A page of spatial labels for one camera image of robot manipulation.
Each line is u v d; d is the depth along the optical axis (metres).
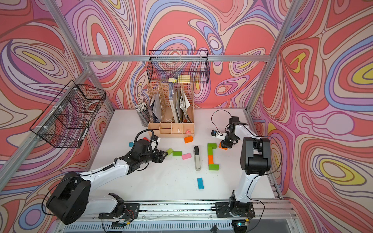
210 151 0.95
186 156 0.92
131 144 0.99
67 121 0.75
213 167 0.89
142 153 0.69
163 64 0.96
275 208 0.75
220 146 0.98
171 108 0.89
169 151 0.95
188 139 1.01
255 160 0.51
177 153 0.94
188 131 1.02
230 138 0.82
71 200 0.41
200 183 0.82
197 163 0.88
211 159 0.91
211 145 0.96
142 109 0.96
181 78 0.82
